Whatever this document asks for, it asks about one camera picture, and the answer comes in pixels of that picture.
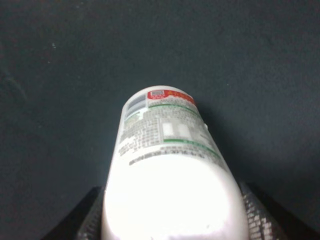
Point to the white plastic drink bottle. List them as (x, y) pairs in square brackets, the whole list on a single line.
[(167, 179)]

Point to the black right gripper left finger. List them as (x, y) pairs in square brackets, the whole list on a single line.
[(84, 222)]

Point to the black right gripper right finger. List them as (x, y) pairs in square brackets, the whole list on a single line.
[(268, 220)]

